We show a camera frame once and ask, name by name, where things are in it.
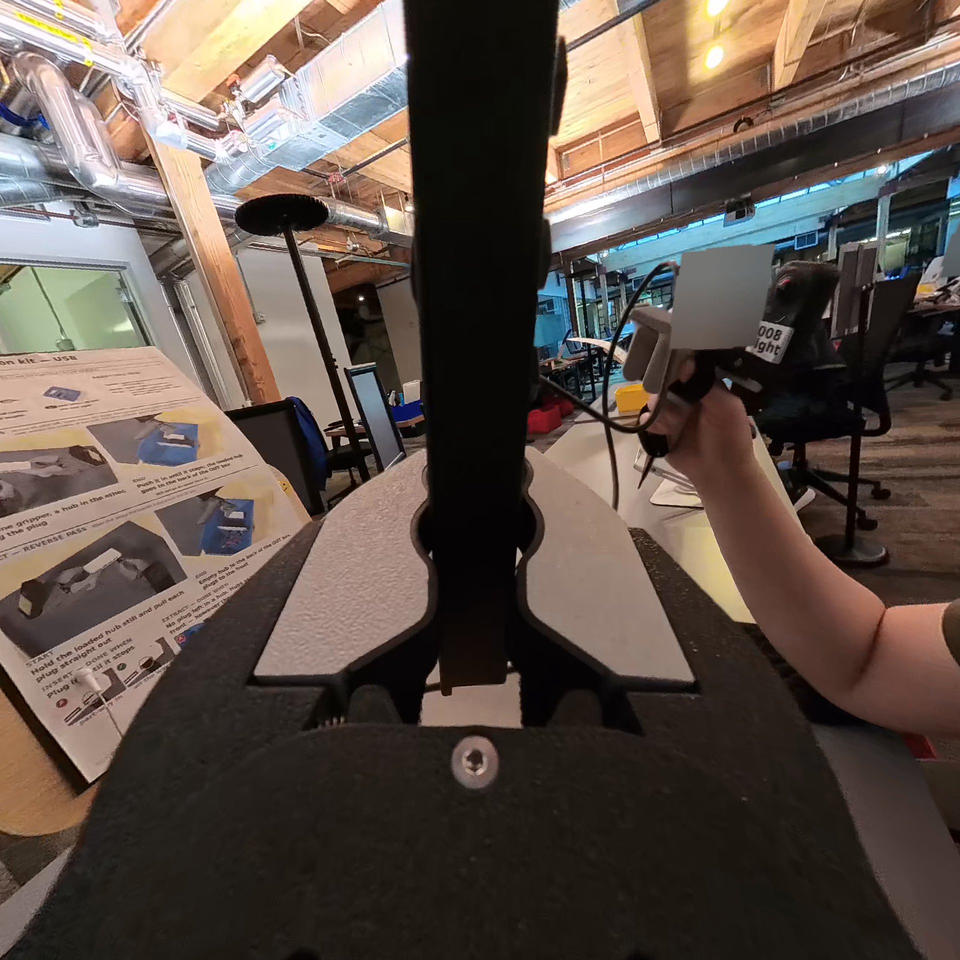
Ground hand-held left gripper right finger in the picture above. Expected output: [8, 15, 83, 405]
[515, 447, 699, 721]

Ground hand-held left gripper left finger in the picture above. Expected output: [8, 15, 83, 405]
[252, 450, 441, 721]

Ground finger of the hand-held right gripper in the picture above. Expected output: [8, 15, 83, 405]
[668, 245, 777, 357]
[621, 305, 675, 397]

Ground black USB cable grey plugs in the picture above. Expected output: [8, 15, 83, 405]
[525, 261, 679, 514]

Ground black USB hub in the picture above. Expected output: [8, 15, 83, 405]
[401, 0, 571, 700]

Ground person's right forearm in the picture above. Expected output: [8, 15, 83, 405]
[683, 447, 960, 738]

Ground black office chair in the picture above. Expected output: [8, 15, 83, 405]
[756, 276, 925, 570]

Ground black display panel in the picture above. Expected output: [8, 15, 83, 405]
[224, 396, 325, 520]

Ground blue jacket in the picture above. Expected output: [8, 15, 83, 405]
[293, 396, 333, 483]

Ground black framed display screen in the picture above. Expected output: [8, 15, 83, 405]
[344, 362, 411, 475]

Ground instruction poster board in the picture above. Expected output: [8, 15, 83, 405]
[0, 347, 318, 840]

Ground black stand pole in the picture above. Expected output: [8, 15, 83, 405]
[234, 191, 378, 484]

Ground silver ventilation duct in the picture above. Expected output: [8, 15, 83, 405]
[0, 0, 199, 213]
[192, 27, 409, 199]

